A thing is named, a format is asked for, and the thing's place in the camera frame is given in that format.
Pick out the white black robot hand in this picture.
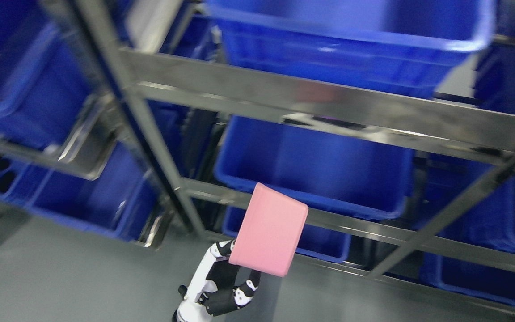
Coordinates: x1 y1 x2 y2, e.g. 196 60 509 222
172 240 262 322

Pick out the pink plastic storage box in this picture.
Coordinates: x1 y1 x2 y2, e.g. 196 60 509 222
229 183 309 278

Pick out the blue bin middle shelf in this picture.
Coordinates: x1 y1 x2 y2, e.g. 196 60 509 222
213 116 414 220

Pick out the metal shelf rack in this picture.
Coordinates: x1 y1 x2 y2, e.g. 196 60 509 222
0 0 515 292

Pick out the blue bin right shelf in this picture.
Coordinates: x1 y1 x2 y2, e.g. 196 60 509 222
412 154 515 306

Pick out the blue bin upper shelf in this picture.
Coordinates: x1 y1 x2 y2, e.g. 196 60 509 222
206 0 497 99

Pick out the blue bin left lower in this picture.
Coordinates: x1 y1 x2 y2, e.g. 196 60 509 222
0 144 159 241

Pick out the blue bin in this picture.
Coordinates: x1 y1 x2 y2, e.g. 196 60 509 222
0 0 90 149
0 144 159 241

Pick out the blue bin left upper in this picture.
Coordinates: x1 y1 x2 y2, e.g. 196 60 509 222
0 0 90 149

